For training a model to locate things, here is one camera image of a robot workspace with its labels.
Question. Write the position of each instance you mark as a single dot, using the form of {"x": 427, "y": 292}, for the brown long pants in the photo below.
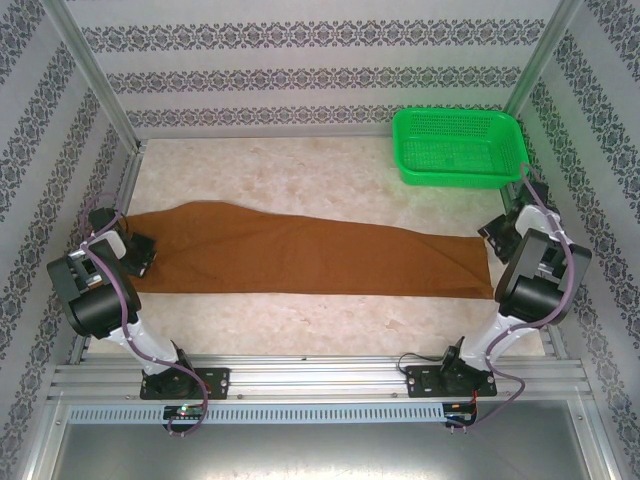
{"x": 300, "y": 255}

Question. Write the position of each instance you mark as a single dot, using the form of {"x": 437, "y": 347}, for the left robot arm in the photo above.
{"x": 100, "y": 310}

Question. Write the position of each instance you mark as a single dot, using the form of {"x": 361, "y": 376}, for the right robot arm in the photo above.
{"x": 530, "y": 295}

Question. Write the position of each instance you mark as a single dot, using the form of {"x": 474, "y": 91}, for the green plastic mesh basket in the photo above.
{"x": 450, "y": 150}

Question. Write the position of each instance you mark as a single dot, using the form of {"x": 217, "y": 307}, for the circuit board with green light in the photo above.
{"x": 184, "y": 411}

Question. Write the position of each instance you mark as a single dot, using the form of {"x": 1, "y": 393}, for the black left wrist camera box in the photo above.
{"x": 102, "y": 218}

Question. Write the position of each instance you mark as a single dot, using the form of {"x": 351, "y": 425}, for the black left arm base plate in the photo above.
{"x": 215, "y": 382}

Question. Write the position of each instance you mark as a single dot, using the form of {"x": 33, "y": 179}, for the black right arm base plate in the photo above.
{"x": 425, "y": 382}

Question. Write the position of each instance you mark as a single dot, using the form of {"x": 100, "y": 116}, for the aluminium frame post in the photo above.
{"x": 95, "y": 70}
{"x": 540, "y": 65}

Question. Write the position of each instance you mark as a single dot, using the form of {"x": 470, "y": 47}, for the wide aluminium mounting rail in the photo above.
{"x": 310, "y": 372}

